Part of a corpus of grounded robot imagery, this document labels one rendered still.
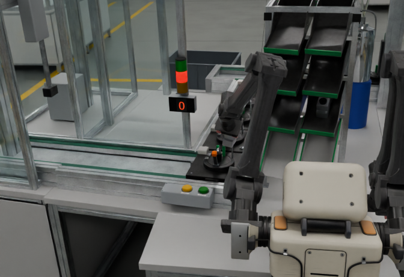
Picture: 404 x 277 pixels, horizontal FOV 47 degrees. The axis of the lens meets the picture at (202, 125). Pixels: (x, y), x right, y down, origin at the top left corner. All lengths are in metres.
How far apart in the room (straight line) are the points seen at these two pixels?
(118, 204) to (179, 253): 0.43
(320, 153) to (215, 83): 1.40
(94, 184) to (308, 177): 1.17
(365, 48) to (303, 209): 1.51
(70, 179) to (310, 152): 1.07
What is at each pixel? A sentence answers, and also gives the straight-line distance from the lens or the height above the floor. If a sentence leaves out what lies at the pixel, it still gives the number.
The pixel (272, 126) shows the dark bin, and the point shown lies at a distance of 1.89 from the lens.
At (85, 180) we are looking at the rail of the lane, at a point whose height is 0.92.
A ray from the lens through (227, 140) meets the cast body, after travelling 1.96.
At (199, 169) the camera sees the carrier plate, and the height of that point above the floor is 0.97.
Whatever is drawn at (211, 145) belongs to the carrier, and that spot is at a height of 0.97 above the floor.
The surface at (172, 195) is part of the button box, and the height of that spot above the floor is 0.95.
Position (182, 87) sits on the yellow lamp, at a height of 1.29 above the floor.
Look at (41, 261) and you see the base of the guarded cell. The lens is 2.51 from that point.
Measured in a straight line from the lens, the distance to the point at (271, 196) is 2.06.
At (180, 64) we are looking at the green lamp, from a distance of 2.04.
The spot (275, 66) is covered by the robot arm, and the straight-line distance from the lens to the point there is 1.34.
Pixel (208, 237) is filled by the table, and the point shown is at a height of 0.86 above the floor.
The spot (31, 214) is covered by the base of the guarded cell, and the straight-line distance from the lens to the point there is 2.35.
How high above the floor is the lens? 1.99
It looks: 24 degrees down
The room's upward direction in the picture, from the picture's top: 2 degrees counter-clockwise
